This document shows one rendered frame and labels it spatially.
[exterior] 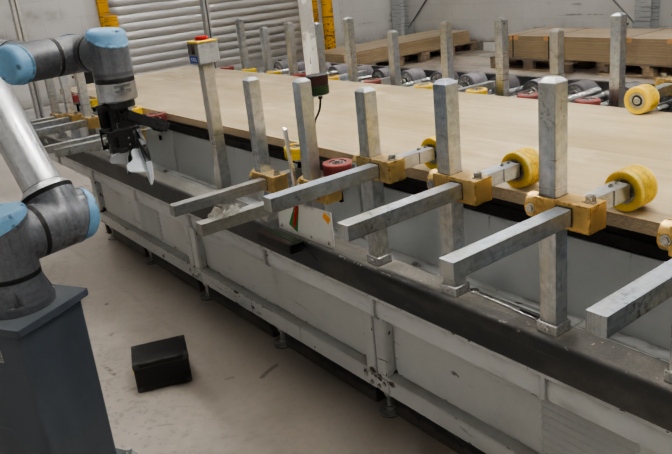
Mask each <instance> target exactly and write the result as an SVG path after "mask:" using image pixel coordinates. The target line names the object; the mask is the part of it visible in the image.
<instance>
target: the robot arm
mask: <svg viewBox="0 0 672 454"><path fill-rule="evenodd" d="M128 44H129V41H128V39H127V36H126V32H125V30H124V29H122V28H119V27H101V28H93V29H89V30H87V31H86V32H85V34H65V35H62V36H60V37H55V38H48V39H42V40H35V41H28V42H24V41H17V40H2V39H0V153H1V154H2V156H3V158H4V160H5V162H6V164H7V165H8V167H9V169H10V171H11V173H12V174H13V176H14V178H15V180H16V182H17V184H18V185H19V187H20V189H21V191H22V193H23V196H22V198H21V201H20V202H18V201H12V202H10V203H8V202H5V203H0V321H2V320H11V319H16V318H20V317H24V316H27V315H30V314H33V313H35V312H38V311H40V310H42V309H44V308H45V307H47V306H49V305H50V304H51V303H52V302H53V301H54V300H55V298H56V292H55V288H54V286H53V285H52V283H51V282H50V281H49V279H48V278H47V277H46V276H45V274H44V273H43V271H42V268H41V264H40V260H39V259H40V258H43V257H45V256H48V255H50V254H53V253H55V252H58V251H60V250H63V249H65V248H67V247H70V246H72V245H75V244H77V243H81V242H83V241H84V240H86V239H88V238H90V237H92V236H93V235H94V234H95V233H96V232H97V230H98V228H99V224H100V212H99V208H98V205H97V204H96V200H95V198H94V197H93V195H92V194H91V193H90V192H89V191H88V190H87V189H85V188H80V187H78V188H75V187H74V186H73V184H72V182H71V180H70V179H67V178H63V177H61V176H60V175H59V173H58V172H57V170H56V168H55V166H54V164H53V162H52V161H51V159H50V157H49V155H48V153H47V152H46V150H45V148H44V146H43V144H42V142H41V141H40V139H39V137H38V135H37V133H36V132H35V130H34V128H33V126H32V124H31V123H30V121H29V119H28V117H27V115H26V113H25V112H24V110H23V108H22V106H21V104H20V103H19V101H18V99H17V97H16V95H15V94H14V92H13V90H12V88H11V86H10V85H25V84H28V83H31V82H35V81H40V80H45V79H50V78H55V77H61V76H66V75H71V74H76V73H81V72H93V75H94V79H95V84H96V89H97V94H98V99H99V102H100V103H104V104H103V105H98V106H96V107H97V112H98V117H99V122H100V127H101V129H99V132H100V137H101V142H102V147H103V150H107V149H110V153H112V154H116V153H117V154H116V155H114V156H112V157H111V158H110V163H111V164H126V169H127V173H128V175H129V174H131V172H135V173H146V174H147V178H148V180H149V183H150V185H152V184H153V181H154V172H153V166H152V162H151V156H150V153H149V149H148V146H147V143H146V141H145V139H144V136H143V132H142V129H141V128H140V125H144V126H147V127H150V128H152V130H155V131H156V132H162V133H163V131H164V132H167V131H168V128H169V124H170V123H169V122H167V121H166V120H165V119H162V118H161V117H155V118H153V117H150V116H147V115H144V114H140V113H137V112H134V111H131V110H128V107H131V106H134V105H135V98H137V97H138V93H137V88H136V82H135V78H134V72H133V67H132V61H131V56H130V51H129V45H128ZM118 112H119V113H118ZM104 134H106V136H105V137H106V140H108V142H105V144H106V145H104V143H103V138H102V135H104ZM135 148H136V149H135Z"/></svg>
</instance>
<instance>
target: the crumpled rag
mask: <svg viewBox="0 0 672 454"><path fill-rule="evenodd" d="M241 209H243V208H242V207H241V205H239V204H237V203H235V204H234V205H227V204H226V205H225V206H224V207H223V208H219V207H215V206H214V207H213V209H212V211H211V213H210V214H208V216H207V217H208V218H212V217H216V220H218V219H224V218H228V216H232V215H235V214H236V213H238V212H240V210H241Z"/></svg>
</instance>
